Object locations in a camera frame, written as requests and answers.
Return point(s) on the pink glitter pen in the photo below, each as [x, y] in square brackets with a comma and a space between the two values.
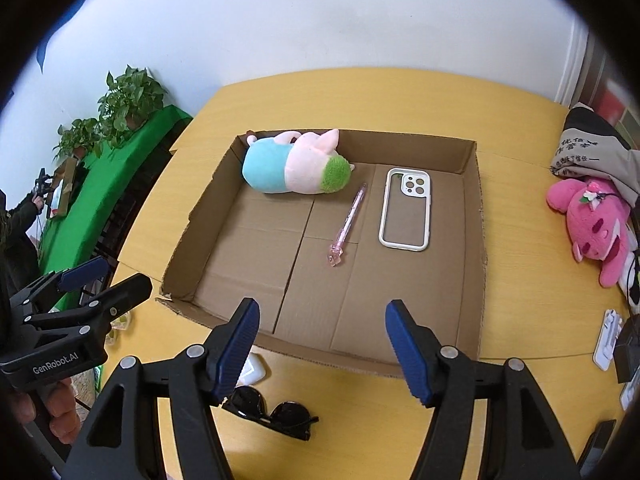
[336, 249]

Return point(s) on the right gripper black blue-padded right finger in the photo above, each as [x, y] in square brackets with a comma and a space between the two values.
[523, 438]

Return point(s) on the potted green plant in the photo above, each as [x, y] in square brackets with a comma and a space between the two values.
[82, 135]
[129, 102]

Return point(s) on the white clear phone case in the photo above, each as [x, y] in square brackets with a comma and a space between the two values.
[406, 210]

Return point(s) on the shallow cardboard box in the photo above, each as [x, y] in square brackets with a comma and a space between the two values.
[323, 268]

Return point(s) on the black sunglasses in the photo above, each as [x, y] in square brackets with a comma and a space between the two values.
[290, 418]

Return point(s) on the white earbuds case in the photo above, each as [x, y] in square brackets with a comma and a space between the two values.
[253, 371]

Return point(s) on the green cloth covered table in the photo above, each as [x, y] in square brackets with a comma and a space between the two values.
[68, 241]

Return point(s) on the panda plush toy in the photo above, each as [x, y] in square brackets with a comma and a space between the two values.
[629, 282]

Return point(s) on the black phone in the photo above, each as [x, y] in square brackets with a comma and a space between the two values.
[595, 446]

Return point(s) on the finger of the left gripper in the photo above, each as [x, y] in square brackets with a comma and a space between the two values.
[45, 292]
[105, 308]

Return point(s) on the beige printed cloth bag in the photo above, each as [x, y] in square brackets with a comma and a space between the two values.
[590, 147]

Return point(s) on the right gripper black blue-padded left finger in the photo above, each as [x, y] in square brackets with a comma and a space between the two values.
[120, 438]

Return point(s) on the person's left hand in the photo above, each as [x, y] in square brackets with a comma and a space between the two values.
[60, 403]

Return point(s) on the pink plush toy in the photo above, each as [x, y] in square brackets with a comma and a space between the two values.
[596, 222]

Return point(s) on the blue pink green plush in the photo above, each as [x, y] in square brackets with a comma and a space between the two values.
[294, 162]

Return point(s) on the person in dark jacket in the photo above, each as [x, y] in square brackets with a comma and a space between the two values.
[19, 256]

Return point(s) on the black power adapter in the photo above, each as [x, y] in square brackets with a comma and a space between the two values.
[627, 350]

